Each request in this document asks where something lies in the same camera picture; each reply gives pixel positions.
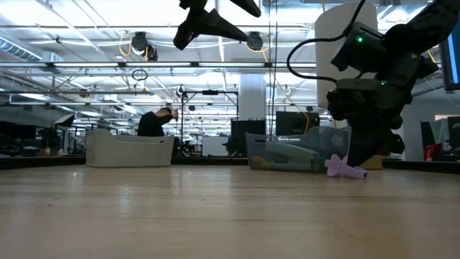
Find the purple staple remover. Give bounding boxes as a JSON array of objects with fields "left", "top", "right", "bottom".
[{"left": 323, "top": 153, "right": 369, "bottom": 181}]

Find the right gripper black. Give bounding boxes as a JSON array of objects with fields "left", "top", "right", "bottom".
[{"left": 325, "top": 77, "right": 414, "bottom": 168}]

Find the black camera rig stand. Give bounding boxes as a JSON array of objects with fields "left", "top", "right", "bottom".
[{"left": 180, "top": 88, "right": 241, "bottom": 145}]

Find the black background monitor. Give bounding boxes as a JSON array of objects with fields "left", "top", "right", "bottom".
[{"left": 275, "top": 110, "right": 321, "bottom": 137}]

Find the white building column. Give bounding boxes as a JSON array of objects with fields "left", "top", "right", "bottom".
[{"left": 238, "top": 73, "right": 267, "bottom": 122}]

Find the black studio light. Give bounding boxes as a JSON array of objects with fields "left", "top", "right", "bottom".
[{"left": 52, "top": 113, "right": 76, "bottom": 129}]

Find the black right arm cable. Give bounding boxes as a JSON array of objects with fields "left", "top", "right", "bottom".
[{"left": 285, "top": 0, "right": 368, "bottom": 85}]

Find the black cabinet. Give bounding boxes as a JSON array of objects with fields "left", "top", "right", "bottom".
[{"left": 229, "top": 119, "right": 267, "bottom": 158}]

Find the light grey plastic bin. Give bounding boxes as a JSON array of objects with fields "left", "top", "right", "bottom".
[{"left": 85, "top": 128, "right": 175, "bottom": 168}]

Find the black ceiling cable reel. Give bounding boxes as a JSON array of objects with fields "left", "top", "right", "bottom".
[
  {"left": 245, "top": 31, "right": 265, "bottom": 52},
  {"left": 130, "top": 31, "right": 150, "bottom": 53},
  {"left": 145, "top": 42, "right": 160, "bottom": 62}
]

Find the black aluminium table frame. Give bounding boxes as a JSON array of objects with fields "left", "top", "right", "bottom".
[{"left": 0, "top": 154, "right": 460, "bottom": 174}]

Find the computer monitor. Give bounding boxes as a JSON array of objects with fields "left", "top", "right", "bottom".
[{"left": 438, "top": 21, "right": 460, "bottom": 91}]

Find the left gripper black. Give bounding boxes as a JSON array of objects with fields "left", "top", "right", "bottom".
[{"left": 172, "top": 0, "right": 262, "bottom": 52}]

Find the white shade table lamp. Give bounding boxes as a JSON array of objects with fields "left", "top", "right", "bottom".
[{"left": 314, "top": 2, "right": 384, "bottom": 170}]

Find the white panel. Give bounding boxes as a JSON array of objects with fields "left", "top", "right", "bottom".
[{"left": 201, "top": 135, "right": 230, "bottom": 158}]

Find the translucent smoky plastic bin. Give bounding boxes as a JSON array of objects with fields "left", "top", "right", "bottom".
[{"left": 244, "top": 125, "right": 350, "bottom": 174}]

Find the person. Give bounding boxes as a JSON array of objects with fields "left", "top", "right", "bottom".
[{"left": 137, "top": 106, "right": 180, "bottom": 137}]

